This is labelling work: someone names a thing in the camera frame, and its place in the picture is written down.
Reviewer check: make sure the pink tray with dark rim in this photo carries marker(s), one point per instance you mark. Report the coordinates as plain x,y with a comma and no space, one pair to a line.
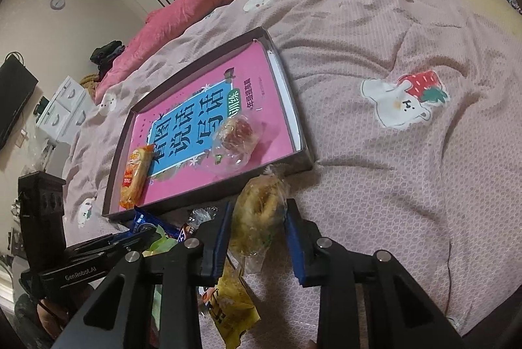
171,204

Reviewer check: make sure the blue cookie packet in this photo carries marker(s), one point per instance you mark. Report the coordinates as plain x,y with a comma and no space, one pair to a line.
140,224

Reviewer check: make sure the orange snack packet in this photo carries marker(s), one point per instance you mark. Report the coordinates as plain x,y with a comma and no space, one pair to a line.
136,177

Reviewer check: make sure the black television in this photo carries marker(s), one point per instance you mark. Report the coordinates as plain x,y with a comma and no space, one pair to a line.
14,100

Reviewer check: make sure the printed pink bed sheet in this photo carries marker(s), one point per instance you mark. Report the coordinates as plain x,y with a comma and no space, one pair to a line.
387,190

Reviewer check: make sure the brown cloth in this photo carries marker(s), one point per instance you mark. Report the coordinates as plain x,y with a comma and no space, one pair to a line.
90,85

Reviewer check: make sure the clear red pastry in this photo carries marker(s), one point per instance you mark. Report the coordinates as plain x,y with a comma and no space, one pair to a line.
234,136

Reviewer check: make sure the pink book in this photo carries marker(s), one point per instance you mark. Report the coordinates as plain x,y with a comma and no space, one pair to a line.
261,88

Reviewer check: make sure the pink quilt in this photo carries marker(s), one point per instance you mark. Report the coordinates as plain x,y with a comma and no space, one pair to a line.
183,6

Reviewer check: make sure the green cake packet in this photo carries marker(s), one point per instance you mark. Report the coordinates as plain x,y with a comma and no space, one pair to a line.
163,245

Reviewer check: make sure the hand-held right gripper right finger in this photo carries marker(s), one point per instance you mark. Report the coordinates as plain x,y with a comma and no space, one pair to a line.
293,249

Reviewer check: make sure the round wall clock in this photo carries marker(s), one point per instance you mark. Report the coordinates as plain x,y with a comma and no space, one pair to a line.
57,2

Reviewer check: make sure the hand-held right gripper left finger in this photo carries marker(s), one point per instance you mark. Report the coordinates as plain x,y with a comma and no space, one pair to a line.
220,245

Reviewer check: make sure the person's left hand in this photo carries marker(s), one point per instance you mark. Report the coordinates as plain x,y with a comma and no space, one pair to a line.
53,318

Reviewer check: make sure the yellow snack packet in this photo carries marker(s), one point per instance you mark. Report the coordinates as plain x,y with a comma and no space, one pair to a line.
234,310

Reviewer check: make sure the clear yellow bread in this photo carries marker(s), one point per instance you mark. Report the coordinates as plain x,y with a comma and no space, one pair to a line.
255,218

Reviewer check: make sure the dark red snack packet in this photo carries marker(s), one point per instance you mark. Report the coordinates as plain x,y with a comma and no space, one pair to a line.
191,233

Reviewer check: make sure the white drawer cabinet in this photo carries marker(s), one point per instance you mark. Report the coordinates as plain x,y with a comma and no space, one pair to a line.
65,104

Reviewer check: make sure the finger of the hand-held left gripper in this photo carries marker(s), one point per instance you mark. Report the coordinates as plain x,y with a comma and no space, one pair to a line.
114,243

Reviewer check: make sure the dark clothes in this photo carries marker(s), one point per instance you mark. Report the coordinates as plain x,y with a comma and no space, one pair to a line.
107,53

